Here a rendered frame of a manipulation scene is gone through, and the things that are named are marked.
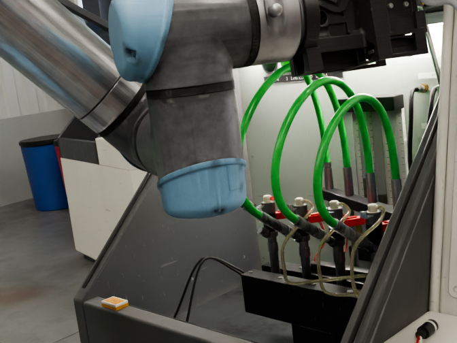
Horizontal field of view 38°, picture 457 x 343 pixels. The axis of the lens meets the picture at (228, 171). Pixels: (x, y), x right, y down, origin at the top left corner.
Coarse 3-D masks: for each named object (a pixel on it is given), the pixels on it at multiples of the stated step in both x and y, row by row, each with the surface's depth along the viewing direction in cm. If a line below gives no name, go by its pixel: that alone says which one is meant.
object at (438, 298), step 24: (456, 24) 105; (456, 48) 104; (456, 72) 104; (456, 96) 104; (456, 120) 103; (456, 144) 103; (456, 168) 103; (456, 192) 103; (456, 216) 103; (432, 240) 106; (456, 240) 103; (432, 264) 106; (456, 264) 103; (432, 288) 105; (456, 288) 102; (456, 312) 103
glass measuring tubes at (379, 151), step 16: (384, 96) 136; (400, 96) 136; (352, 112) 145; (368, 112) 142; (400, 112) 137; (352, 128) 144; (368, 128) 143; (400, 128) 138; (352, 144) 145; (384, 144) 141; (400, 144) 138; (352, 160) 145; (384, 160) 142; (400, 160) 139; (384, 176) 141; (400, 176) 140; (384, 192) 142; (368, 256) 147
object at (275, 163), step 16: (320, 80) 115; (336, 80) 118; (304, 96) 112; (288, 112) 110; (288, 128) 109; (368, 144) 126; (272, 160) 108; (368, 160) 126; (272, 176) 108; (368, 176) 127; (368, 192) 127; (288, 208) 110; (304, 224) 112; (320, 240) 117
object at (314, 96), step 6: (306, 78) 138; (312, 96) 140; (318, 102) 140; (318, 108) 141; (318, 114) 141; (318, 120) 142; (318, 126) 142; (324, 126) 142; (324, 162) 144; (330, 162) 144
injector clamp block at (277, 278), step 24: (264, 264) 138; (288, 264) 136; (264, 288) 130; (288, 288) 125; (312, 288) 121; (336, 288) 120; (360, 288) 121; (264, 312) 131; (288, 312) 126; (312, 312) 122; (336, 312) 118; (312, 336) 123; (336, 336) 120
